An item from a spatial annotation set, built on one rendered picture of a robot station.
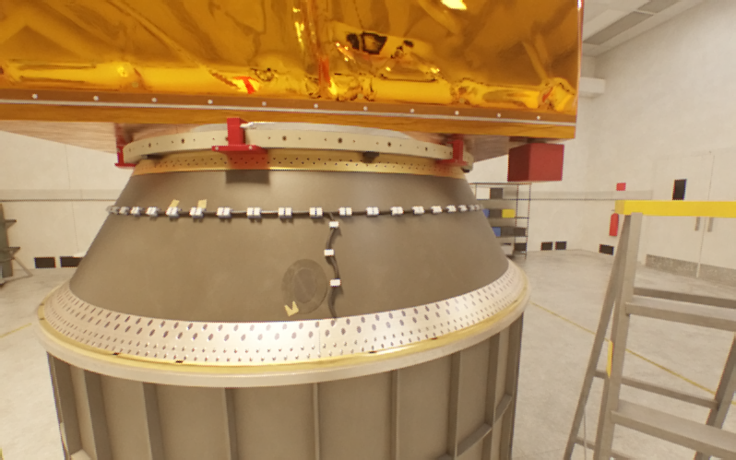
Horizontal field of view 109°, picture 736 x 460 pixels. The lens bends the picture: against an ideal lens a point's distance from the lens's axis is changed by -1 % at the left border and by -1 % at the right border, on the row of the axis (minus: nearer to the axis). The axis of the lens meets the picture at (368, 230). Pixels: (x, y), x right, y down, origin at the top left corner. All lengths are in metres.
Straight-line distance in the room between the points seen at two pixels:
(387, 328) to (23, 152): 8.34
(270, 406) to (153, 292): 0.41
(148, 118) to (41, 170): 7.41
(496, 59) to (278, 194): 0.81
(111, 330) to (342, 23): 1.02
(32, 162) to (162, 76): 7.57
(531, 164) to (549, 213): 7.61
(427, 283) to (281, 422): 0.49
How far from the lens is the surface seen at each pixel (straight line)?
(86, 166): 7.93
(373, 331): 0.69
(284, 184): 0.81
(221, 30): 1.01
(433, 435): 0.96
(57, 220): 8.31
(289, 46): 0.97
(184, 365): 0.74
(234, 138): 0.85
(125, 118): 1.09
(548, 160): 1.25
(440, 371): 0.85
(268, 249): 0.74
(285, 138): 0.83
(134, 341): 0.86
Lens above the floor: 1.52
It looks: 7 degrees down
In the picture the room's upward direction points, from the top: straight up
